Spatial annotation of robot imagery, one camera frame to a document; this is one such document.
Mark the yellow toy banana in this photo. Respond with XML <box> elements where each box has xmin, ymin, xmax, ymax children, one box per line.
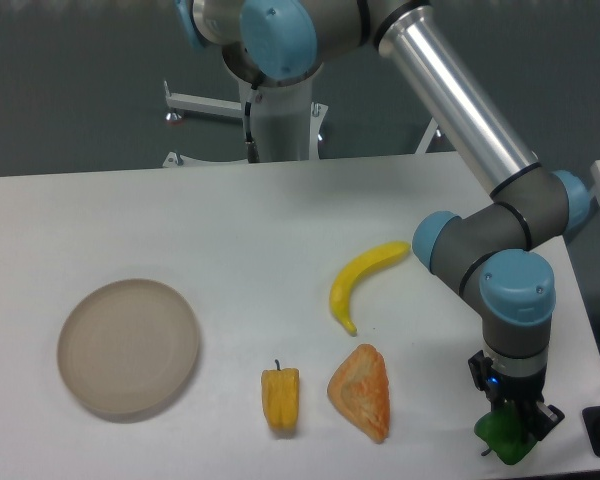
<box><xmin>329</xmin><ymin>241</ymin><xmax>411</xmax><ymax>336</ymax></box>

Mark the orange toy bread slice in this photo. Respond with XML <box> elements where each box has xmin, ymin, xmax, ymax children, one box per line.
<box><xmin>327</xmin><ymin>344</ymin><xmax>391</xmax><ymax>443</ymax></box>

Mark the green toy pepper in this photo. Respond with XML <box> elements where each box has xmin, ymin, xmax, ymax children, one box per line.
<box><xmin>474</xmin><ymin>402</ymin><xmax>537</xmax><ymax>465</ymax></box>

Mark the beige round plate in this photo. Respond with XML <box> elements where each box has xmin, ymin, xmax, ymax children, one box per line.
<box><xmin>56</xmin><ymin>279</ymin><xmax>201</xmax><ymax>423</ymax></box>

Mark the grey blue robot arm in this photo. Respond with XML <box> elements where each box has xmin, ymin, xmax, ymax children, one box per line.
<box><xmin>175</xmin><ymin>1</ymin><xmax>590</xmax><ymax>441</ymax></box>

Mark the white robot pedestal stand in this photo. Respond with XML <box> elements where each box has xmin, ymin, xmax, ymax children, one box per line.
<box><xmin>160</xmin><ymin>79</ymin><xmax>446</xmax><ymax>169</ymax></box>

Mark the black cable on pedestal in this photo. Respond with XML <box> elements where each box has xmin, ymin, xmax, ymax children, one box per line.
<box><xmin>242</xmin><ymin>74</ymin><xmax>267</xmax><ymax>164</ymax></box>

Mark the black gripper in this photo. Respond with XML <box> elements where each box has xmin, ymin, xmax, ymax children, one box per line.
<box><xmin>468</xmin><ymin>350</ymin><xmax>565</xmax><ymax>441</ymax></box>

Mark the yellow toy pepper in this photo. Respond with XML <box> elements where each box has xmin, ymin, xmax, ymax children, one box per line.
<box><xmin>261</xmin><ymin>359</ymin><xmax>300</xmax><ymax>432</ymax></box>

